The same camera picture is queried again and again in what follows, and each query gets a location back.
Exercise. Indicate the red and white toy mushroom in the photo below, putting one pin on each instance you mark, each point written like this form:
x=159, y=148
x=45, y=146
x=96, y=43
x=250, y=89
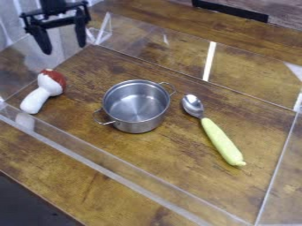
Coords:
x=51, y=85

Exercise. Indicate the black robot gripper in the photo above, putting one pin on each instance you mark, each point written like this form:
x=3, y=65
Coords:
x=35, y=21

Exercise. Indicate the spoon with yellow handle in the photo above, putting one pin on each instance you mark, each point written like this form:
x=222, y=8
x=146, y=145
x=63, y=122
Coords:
x=223, y=144

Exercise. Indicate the small silver pot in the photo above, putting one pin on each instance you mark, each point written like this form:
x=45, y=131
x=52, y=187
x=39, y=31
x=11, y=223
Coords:
x=133, y=105

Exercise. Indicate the black bar on table edge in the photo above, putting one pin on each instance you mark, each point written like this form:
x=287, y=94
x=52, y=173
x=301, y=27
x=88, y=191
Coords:
x=230, y=10

